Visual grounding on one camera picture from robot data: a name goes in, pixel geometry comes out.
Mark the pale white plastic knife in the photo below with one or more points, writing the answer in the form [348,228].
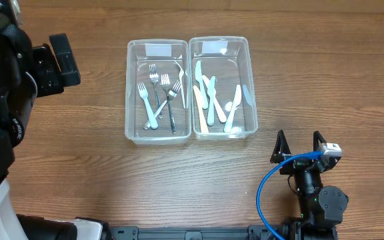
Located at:
[211,94]

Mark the shiny steel fork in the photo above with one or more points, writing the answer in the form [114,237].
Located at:
[172,94]

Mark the dark handled steel fork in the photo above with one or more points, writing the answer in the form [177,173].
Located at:
[166,85]

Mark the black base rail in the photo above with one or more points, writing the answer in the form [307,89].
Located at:
[252,232]

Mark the mint green plastic knife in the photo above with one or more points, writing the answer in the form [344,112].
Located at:
[199,79]

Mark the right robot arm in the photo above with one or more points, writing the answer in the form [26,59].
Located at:
[321,206]

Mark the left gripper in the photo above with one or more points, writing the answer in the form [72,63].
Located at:
[45,70]

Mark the right clear plastic container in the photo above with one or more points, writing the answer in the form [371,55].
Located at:
[227,58]

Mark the white plastic fork thick handle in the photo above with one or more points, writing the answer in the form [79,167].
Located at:
[143,93]

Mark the light blue plastic knife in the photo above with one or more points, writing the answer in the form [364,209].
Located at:
[235,104]

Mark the clear plastic container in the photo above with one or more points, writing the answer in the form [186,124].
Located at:
[162,52]
[227,58]

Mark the yellow plastic knife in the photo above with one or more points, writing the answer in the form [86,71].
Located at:
[199,102]

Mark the white plastic fork thin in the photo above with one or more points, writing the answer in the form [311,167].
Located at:
[181,74]

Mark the matte steel fork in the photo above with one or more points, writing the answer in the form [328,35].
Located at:
[154,79]

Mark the left clear plastic container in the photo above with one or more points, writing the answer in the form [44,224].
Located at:
[162,52]

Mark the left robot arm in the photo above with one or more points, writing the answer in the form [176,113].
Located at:
[28,72]

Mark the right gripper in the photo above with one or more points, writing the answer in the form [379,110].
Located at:
[300,164]

